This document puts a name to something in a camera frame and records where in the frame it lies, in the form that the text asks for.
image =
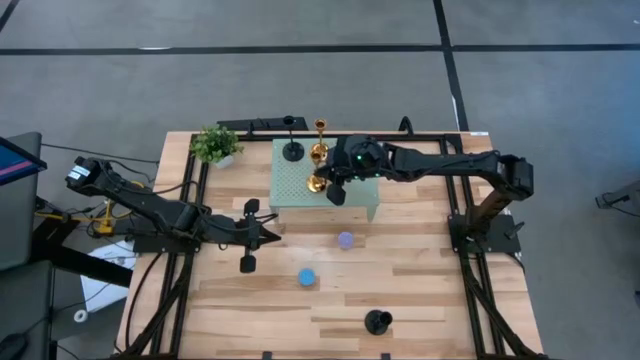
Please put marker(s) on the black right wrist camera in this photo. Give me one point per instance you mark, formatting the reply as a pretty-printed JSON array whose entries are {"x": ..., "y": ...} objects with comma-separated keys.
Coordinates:
[{"x": 365, "y": 152}]

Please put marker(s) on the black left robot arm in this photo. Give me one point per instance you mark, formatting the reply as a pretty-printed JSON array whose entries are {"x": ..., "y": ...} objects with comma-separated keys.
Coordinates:
[{"x": 150, "y": 205}]

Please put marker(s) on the black desk leg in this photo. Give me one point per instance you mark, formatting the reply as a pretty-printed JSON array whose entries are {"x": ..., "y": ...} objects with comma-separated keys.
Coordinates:
[{"x": 90, "y": 270}]

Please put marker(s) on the green perforated metal shelf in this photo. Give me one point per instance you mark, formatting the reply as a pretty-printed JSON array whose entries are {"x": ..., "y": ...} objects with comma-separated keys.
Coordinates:
[{"x": 295, "y": 190}]

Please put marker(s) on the monitor with blue screen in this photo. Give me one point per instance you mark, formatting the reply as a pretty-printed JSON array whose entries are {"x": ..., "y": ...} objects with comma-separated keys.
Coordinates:
[{"x": 15, "y": 162}]

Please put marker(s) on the short gold candlestick holder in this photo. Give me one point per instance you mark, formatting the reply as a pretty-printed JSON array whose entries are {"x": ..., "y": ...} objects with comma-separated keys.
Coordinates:
[{"x": 315, "y": 186}]

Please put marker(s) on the short black candlestick holder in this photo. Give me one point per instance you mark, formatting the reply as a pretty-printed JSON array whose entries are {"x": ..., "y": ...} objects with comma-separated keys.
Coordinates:
[{"x": 374, "y": 322}]

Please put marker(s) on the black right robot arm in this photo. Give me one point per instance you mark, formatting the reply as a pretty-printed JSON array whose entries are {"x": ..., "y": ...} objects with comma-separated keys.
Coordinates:
[{"x": 440, "y": 165}]

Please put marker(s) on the grey desk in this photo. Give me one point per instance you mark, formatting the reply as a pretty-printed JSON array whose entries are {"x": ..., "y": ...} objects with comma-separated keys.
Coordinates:
[{"x": 20, "y": 225}]

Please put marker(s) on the white sticker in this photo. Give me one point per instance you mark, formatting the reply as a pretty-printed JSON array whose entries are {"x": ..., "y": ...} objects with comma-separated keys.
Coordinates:
[{"x": 479, "y": 133}]

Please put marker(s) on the tall gold candlestick holder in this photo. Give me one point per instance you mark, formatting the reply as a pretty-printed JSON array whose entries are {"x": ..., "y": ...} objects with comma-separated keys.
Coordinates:
[{"x": 320, "y": 124}]

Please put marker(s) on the green plant in white pot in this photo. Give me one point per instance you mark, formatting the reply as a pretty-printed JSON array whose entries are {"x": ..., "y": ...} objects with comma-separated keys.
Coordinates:
[{"x": 215, "y": 142}]

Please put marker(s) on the black flat bar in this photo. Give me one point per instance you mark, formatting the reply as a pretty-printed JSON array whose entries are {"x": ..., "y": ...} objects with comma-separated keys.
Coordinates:
[{"x": 250, "y": 124}]

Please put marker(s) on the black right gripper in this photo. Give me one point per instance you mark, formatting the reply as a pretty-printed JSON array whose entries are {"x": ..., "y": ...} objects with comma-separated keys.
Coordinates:
[{"x": 336, "y": 196}]

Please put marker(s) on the tall black candlestick holder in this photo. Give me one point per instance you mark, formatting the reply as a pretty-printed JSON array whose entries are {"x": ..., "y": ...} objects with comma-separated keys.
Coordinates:
[{"x": 293, "y": 151}]

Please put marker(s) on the black aluminium table frame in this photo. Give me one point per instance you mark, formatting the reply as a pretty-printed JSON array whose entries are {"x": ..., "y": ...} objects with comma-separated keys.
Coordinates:
[{"x": 430, "y": 136}]

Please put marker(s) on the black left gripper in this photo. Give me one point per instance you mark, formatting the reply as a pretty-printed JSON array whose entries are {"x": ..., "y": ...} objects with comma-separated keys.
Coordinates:
[{"x": 235, "y": 231}]

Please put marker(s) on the white paper sheet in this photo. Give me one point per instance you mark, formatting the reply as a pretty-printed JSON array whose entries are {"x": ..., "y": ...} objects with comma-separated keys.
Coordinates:
[{"x": 100, "y": 295}]

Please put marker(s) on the white tape roll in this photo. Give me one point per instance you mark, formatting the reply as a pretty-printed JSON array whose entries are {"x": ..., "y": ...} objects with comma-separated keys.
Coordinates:
[{"x": 75, "y": 316}]

